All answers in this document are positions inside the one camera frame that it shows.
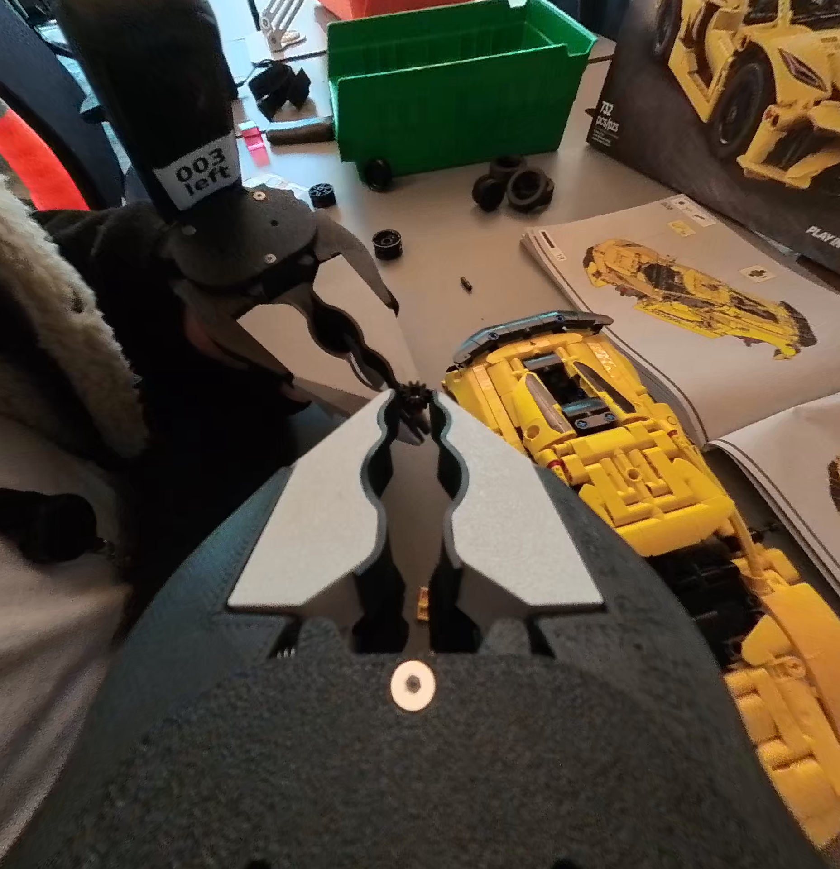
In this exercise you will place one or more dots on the white shirt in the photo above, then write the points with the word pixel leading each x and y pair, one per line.
pixel 39 645

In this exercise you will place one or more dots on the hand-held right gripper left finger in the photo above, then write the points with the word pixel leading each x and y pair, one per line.
pixel 304 536

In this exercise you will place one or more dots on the small pink box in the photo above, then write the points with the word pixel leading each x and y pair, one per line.
pixel 252 136

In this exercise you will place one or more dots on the black toy tyre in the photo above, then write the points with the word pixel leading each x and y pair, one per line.
pixel 508 166
pixel 530 190
pixel 377 173
pixel 488 192

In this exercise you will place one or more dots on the black spoked toy wheel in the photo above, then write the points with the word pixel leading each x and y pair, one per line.
pixel 321 195

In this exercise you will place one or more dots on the green plastic bin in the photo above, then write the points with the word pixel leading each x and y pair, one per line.
pixel 447 115

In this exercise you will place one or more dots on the white slatted stand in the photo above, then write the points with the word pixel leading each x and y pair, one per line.
pixel 280 24

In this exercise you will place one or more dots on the yellow plate brick with hole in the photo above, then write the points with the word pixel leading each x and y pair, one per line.
pixel 423 601

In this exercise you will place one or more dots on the small pale paper sheet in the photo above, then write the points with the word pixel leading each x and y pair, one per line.
pixel 274 182

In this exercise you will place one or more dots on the black toy wheel rim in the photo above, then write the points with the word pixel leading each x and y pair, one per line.
pixel 387 243

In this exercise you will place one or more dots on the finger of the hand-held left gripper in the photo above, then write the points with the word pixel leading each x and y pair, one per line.
pixel 284 339
pixel 372 312

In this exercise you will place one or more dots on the yellow toy brick car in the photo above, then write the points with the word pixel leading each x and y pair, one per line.
pixel 630 475

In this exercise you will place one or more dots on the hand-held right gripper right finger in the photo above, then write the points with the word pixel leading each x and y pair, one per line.
pixel 521 543

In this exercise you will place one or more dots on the open instruction booklet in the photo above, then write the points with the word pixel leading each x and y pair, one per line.
pixel 732 380

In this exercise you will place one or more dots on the grey desk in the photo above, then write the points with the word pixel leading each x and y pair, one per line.
pixel 460 224

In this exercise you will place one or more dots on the red fabric bin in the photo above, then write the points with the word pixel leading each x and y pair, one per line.
pixel 392 5

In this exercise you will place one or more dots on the brown cylinder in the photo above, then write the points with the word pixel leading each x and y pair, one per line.
pixel 299 130

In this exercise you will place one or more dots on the black office chair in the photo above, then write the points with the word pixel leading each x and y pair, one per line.
pixel 53 88

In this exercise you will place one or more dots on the person's left forearm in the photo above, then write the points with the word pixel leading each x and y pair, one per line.
pixel 189 421

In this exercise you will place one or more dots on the small black round brick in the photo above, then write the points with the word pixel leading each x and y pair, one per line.
pixel 414 394

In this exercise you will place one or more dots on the black angular object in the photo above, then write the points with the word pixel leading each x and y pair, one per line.
pixel 278 85

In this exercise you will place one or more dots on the model car set box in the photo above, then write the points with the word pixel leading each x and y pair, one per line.
pixel 637 81

